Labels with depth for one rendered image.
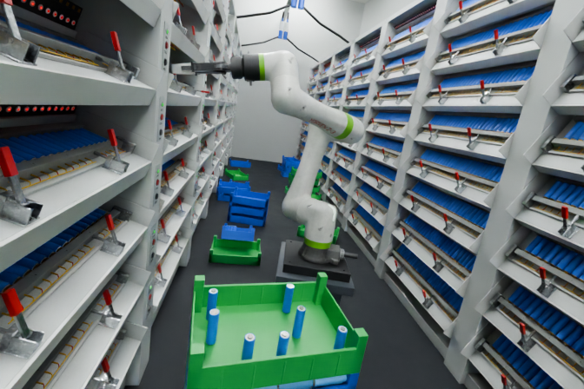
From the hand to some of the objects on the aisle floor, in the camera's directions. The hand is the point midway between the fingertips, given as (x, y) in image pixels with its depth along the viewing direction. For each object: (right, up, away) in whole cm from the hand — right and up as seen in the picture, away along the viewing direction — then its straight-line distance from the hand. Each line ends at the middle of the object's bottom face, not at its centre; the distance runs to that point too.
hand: (182, 69), depth 98 cm
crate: (+1, -80, +94) cm, 123 cm away
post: (-22, -101, -4) cm, 104 cm away
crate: (+2, -88, +81) cm, 120 cm away
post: (-42, -71, +131) cm, 155 cm away
